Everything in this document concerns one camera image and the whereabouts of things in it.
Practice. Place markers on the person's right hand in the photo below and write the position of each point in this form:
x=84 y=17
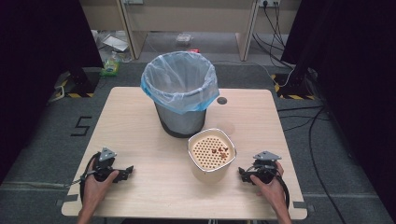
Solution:
x=271 y=189

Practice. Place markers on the clear plastic box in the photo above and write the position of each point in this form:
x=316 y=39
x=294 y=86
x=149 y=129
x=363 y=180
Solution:
x=183 y=38

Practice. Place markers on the black curtain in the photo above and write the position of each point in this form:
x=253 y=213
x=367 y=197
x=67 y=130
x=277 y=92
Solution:
x=37 y=62
x=358 y=77

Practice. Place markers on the brown food scraps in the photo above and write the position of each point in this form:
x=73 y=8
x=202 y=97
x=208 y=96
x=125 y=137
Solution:
x=220 y=151

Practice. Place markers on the cream container with perforated insert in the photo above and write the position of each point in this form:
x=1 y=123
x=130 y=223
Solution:
x=205 y=174

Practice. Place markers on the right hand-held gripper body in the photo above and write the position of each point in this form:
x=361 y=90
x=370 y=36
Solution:
x=264 y=166

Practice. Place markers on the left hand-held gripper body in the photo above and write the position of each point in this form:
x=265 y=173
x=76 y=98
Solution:
x=105 y=165

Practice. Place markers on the green plastic packet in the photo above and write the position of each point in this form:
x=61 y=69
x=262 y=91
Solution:
x=110 y=67

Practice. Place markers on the clear blue trash bag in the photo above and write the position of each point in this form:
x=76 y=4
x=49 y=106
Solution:
x=179 y=79

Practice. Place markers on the white wall socket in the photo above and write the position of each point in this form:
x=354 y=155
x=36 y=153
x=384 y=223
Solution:
x=268 y=2

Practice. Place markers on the black stand base striped tape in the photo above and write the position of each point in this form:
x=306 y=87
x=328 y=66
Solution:
x=81 y=83
x=294 y=88

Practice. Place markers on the grey trash can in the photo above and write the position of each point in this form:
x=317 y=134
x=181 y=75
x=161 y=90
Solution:
x=183 y=123

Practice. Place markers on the small red object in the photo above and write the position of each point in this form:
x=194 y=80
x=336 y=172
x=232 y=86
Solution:
x=194 y=50

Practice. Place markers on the wooden desk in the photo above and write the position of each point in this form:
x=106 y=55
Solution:
x=190 y=15

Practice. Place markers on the black table grommet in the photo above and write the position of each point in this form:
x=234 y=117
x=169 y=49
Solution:
x=221 y=100

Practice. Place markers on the white paper sheet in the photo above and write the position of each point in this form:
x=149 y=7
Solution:
x=115 y=43

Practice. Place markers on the person's left hand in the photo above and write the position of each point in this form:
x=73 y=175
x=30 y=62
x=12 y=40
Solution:
x=95 y=189

